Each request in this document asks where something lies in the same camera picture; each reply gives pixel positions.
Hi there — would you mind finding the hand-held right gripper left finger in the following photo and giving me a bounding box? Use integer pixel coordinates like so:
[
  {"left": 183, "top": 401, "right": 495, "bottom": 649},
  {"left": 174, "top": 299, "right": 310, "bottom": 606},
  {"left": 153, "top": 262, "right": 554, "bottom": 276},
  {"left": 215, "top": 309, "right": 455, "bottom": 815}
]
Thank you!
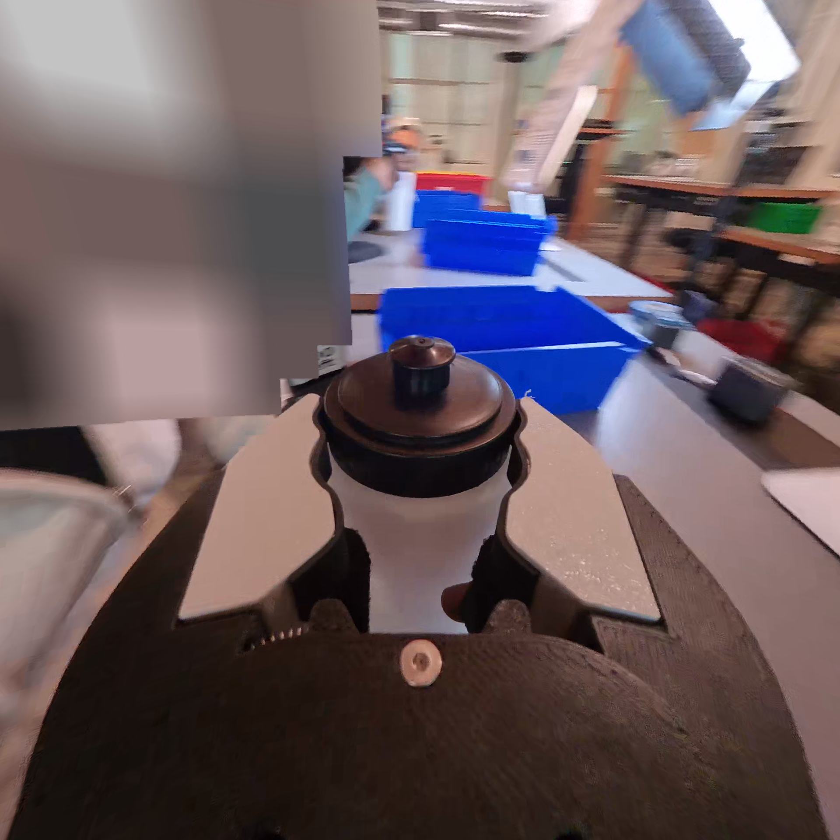
[{"left": 177, "top": 394, "right": 345, "bottom": 632}]

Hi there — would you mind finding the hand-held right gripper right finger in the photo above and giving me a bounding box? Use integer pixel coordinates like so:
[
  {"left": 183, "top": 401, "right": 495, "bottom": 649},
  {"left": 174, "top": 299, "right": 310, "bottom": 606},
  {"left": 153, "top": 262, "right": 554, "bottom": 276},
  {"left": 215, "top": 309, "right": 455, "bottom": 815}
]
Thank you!
[{"left": 495, "top": 397, "right": 661, "bottom": 635}]

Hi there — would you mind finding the black bottle lid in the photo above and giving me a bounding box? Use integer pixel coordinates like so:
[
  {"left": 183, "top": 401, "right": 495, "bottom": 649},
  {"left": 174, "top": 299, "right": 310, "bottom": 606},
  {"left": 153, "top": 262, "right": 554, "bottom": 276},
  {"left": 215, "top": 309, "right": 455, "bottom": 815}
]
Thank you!
[{"left": 314, "top": 336, "right": 524, "bottom": 498}]

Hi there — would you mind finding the blue plastic bin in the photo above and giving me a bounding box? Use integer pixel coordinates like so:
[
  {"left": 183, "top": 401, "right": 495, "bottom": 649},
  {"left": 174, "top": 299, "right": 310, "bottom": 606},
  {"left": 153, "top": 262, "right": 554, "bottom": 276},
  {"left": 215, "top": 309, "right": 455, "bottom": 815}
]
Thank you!
[
  {"left": 422, "top": 210, "right": 560, "bottom": 278},
  {"left": 412, "top": 190, "right": 485, "bottom": 228},
  {"left": 378, "top": 285, "right": 652, "bottom": 413}
]

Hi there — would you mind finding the person's left forearm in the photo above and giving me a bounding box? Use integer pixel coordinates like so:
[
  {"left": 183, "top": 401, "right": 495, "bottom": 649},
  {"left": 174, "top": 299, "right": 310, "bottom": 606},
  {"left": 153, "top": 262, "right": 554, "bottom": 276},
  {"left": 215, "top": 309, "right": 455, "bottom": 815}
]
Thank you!
[{"left": 85, "top": 420, "right": 224, "bottom": 509}]

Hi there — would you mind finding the white fleece jacket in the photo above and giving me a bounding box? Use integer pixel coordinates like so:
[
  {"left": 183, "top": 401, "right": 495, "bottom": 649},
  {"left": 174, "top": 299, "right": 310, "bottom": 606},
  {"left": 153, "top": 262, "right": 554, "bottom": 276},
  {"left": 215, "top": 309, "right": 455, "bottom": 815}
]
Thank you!
[{"left": 0, "top": 467, "right": 135, "bottom": 697}]

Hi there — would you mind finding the dark grey case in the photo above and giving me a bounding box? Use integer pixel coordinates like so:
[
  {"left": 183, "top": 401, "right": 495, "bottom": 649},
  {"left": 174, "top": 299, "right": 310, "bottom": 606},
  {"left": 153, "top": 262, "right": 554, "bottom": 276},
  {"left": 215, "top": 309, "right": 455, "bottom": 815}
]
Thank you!
[{"left": 709, "top": 357, "right": 796, "bottom": 425}]

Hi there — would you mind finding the instruction sign stand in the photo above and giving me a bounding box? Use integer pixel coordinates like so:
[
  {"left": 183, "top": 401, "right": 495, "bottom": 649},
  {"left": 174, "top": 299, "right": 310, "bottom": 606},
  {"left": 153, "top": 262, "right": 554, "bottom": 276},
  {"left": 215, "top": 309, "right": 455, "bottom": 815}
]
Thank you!
[
  {"left": 761, "top": 467, "right": 840, "bottom": 560},
  {"left": 515, "top": 84, "right": 599, "bottom": 198}
]

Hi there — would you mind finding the red bag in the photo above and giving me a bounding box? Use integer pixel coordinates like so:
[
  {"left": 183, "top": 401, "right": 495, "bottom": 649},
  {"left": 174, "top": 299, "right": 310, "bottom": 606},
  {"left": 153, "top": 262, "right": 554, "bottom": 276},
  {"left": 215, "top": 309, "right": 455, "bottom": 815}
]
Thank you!
[{"left": 697, "top": 318, "right": 788, "bottom": 363}]

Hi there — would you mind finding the wooden table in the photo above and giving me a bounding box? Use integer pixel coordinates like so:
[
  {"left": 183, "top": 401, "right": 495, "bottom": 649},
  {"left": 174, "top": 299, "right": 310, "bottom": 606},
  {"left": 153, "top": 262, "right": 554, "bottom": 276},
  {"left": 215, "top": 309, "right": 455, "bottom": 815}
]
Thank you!
[{"left": 600, "top": 172, "right": 840, "bottom": 277}]

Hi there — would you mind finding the red plastic bin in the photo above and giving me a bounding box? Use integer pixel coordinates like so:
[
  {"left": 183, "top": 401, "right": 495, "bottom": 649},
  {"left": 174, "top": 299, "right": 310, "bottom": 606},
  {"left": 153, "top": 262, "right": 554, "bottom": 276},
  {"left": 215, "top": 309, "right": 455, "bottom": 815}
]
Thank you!
[{"left": 415, "top": 172, "right": 493, "bottom": 194}]

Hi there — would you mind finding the green plastic bin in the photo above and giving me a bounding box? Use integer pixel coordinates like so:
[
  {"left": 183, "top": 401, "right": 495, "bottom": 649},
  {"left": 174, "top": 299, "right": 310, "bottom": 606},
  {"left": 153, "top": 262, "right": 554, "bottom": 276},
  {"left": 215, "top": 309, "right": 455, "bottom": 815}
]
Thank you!
[{"left": 748, "top": 201, "right": 825, "bottom": 235}]

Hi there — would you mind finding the grey light panel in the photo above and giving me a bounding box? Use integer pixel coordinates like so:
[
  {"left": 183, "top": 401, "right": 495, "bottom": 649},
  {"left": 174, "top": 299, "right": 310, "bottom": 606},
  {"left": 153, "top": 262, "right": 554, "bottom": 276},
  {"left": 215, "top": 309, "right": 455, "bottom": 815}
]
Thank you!
[{"left": 620, "top": 0, "right": 803, "bottom": 130}]

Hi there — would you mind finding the wooden post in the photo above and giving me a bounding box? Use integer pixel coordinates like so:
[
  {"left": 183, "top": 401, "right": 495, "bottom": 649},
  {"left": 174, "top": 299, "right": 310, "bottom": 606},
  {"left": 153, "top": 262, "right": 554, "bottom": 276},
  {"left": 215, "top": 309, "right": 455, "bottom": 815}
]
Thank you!
[{"left": 567, "top": 46, "right": 636, "bottom": 242}]

